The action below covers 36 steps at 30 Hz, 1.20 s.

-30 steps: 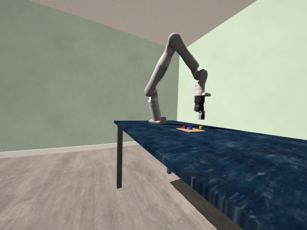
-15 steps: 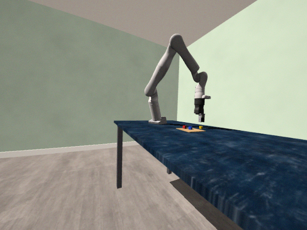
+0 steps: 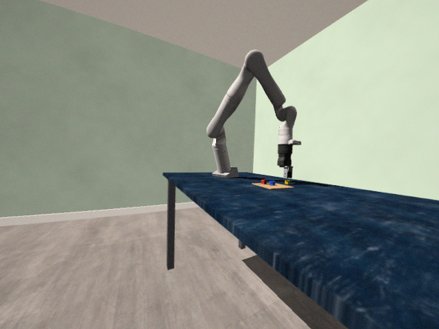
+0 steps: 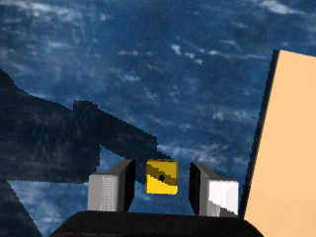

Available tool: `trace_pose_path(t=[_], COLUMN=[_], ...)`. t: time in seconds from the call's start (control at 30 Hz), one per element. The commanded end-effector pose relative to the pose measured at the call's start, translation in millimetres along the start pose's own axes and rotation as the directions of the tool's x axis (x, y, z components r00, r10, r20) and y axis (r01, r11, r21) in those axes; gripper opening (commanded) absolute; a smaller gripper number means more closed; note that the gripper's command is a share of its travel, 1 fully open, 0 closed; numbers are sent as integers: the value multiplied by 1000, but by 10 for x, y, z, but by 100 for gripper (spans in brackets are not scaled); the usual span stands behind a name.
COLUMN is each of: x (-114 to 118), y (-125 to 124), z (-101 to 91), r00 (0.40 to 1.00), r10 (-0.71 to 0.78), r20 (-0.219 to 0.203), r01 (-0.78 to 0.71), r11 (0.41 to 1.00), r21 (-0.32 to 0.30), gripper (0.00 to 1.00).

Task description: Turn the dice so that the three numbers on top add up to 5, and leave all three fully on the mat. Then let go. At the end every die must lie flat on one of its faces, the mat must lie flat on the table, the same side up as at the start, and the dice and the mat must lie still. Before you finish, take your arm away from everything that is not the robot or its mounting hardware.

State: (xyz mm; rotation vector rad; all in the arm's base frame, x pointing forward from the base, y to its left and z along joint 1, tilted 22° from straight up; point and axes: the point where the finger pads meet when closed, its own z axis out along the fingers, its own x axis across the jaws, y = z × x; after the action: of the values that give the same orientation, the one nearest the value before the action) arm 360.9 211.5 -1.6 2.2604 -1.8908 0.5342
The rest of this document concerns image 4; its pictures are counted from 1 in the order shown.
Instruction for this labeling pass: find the tan square mat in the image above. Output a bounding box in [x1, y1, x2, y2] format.
[242, 50, 316, 237]

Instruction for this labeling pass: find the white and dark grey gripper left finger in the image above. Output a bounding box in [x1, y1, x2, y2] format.
[87, 159, 136, 212]

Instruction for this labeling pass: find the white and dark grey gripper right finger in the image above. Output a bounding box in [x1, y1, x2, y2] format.
[189, 162, 238, 217]

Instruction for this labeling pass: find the yellow die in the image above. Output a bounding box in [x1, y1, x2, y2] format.
[145, 159, 178, 194]

